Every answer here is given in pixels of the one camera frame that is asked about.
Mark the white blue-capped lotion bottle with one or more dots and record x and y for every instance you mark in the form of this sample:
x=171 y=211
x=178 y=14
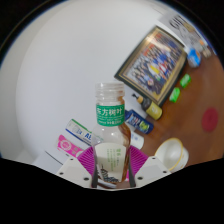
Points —
x=137 y=140

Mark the amber yellow-labelled pump bottle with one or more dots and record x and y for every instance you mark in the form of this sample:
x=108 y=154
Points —
x=153 y=110

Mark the framed group photo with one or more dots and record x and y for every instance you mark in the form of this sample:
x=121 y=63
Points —
x=153 y=65

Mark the white yellow-rimmed enamel mug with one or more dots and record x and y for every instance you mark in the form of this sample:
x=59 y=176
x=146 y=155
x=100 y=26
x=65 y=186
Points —
x=170 y=155

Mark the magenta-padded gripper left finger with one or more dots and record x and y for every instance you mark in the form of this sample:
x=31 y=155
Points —
x=72 y=170

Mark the white printed paper gift bag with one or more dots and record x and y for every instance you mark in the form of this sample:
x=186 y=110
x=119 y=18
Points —
x=180 y=26

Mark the dark blue pump bottle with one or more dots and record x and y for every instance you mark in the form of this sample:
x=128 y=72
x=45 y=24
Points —
x=140 y=122

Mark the small green pack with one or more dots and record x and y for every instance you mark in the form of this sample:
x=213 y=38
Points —
x=175 y=95
x=185 y=81

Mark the clear green-labelled drink bottle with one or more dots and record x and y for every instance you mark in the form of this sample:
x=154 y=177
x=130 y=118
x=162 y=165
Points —
x=110 y=115

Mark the flat round red coaster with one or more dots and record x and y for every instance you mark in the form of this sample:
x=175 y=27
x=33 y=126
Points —
x=210 y=120

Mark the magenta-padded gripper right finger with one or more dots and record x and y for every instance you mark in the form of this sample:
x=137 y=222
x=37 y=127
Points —
x=151 y=170

